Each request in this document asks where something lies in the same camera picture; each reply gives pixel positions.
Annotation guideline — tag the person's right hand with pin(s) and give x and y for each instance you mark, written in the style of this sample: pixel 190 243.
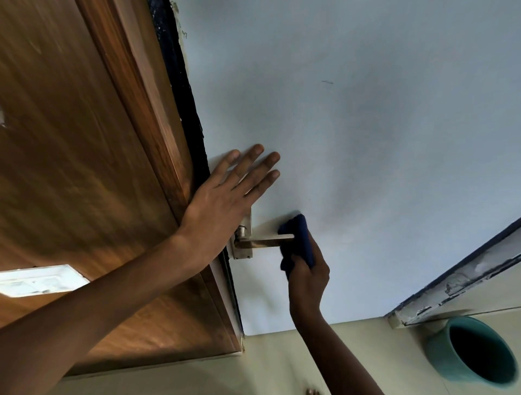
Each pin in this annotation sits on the person's right hand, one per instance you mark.
pixel 309 291

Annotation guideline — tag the person's left hand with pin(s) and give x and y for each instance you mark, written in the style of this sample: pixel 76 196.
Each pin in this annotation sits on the person's left hand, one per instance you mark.
pixel 211 219

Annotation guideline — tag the person's right fingers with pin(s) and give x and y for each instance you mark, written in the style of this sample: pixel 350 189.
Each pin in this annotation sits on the person's right fingers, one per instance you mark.
pixel 320 258

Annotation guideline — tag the person's left middle finger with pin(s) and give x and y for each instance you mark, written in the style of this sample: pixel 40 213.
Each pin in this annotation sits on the person's left middle finger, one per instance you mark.
pixel 260 171

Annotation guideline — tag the person's left little finger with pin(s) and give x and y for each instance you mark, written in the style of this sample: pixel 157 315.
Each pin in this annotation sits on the person's left little finger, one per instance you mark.
pixel 226 165

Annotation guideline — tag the dark blue cleaning cloth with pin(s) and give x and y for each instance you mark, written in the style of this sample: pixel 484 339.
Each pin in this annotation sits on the dark blue cleaning cloth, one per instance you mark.
pixel 299 244

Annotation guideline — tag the person's right forearm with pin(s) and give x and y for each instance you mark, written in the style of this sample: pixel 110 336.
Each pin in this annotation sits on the person's right forearm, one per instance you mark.
pixel 338 358

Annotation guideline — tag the person's left forearm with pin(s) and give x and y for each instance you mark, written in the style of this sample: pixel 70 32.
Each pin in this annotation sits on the person's left forearm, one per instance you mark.
pixel 101 317

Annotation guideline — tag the pale grey door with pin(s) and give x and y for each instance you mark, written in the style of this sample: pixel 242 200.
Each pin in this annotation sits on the pale grey door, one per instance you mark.
pixel 346 142

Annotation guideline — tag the black door edge strip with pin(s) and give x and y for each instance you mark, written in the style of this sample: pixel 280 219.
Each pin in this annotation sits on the black door edge strip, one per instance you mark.
pixel 179 81

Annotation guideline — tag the person's foot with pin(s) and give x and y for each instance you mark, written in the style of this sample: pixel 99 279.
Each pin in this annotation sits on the person's foot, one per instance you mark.
pixel 313 392

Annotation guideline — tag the teal plastic bucket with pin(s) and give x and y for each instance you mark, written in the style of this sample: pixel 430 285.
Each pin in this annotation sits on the teal plastic bucket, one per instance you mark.
pixel 472 352

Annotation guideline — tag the worn white door frame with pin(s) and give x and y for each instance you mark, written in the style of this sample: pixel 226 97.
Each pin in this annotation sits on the worn white door frame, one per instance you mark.
pixel 460 285

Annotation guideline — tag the brown wooden door frame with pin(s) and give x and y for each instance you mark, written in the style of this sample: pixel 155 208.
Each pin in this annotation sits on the brown wooden door frame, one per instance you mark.
pixel 81 142

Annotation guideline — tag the white wall switch plate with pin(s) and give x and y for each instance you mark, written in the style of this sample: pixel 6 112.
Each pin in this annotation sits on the white wall switch plate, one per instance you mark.
pixel 36 280

